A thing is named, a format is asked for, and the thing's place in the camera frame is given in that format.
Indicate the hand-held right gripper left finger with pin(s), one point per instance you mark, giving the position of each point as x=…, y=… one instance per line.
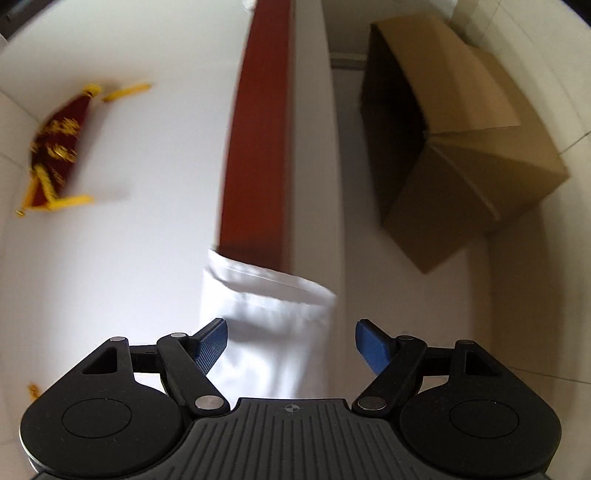
x=212, y=346

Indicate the red and yellow wall pennant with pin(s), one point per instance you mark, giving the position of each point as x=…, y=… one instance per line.
x=34, y=392
x=60, y=134

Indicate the cardboard box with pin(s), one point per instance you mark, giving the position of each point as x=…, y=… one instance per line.
x=461, y=92

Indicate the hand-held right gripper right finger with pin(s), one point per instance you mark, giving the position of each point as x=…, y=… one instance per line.
x=371, y=346

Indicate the white shirt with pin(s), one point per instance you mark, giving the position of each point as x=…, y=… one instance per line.
x=268, y=332

